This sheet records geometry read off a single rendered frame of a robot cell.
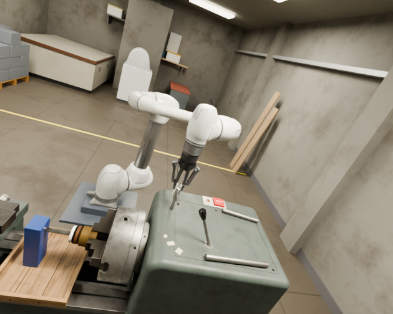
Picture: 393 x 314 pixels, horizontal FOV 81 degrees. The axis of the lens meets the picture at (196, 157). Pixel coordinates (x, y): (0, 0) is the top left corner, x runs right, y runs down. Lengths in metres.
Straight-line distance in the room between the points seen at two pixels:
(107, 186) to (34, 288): 0.68
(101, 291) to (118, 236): 0.35
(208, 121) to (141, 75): 5.84
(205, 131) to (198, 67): 8.06
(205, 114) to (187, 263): 0.56
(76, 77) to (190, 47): 4.00
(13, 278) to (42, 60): 6.21
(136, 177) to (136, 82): 5.22
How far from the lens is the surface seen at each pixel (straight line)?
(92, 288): 1.28
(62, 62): 6.93
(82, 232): 1.12
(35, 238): 1.18
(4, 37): 6.15
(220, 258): 0.98
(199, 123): 0.90
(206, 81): 9.04
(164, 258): 0.91
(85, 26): 9.21
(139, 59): 6.68
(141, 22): 7.96
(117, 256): 1.00
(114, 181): 1.61
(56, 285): 1.26
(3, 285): 1.29
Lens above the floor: 1.93
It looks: 23 degrees down
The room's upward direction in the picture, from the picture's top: 21 degrees clockwise
